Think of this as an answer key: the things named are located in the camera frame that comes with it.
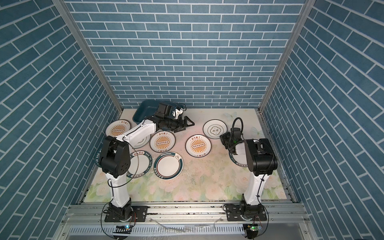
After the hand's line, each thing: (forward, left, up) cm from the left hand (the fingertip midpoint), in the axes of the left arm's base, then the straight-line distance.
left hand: (190, 125), depth 88 cm
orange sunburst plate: (+13, +54, -18) cm, 59 cm away
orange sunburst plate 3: (-4, -5, -17) cm, 18 cm away
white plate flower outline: (+11, -16, -17) cm, 26 cm away
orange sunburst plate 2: (+1, +19, -18) cm, 27 cm away
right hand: (+4, -20, -14) cm, 25 cm away
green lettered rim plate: (-11, +59, -19) cm, 63 cm away
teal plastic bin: (+31, +37, -16) cm, 51 cm away
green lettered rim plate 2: (-14, -32, -17) cm, 38 cm away
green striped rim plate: (-18, +13, -17) cm, 27 cm away
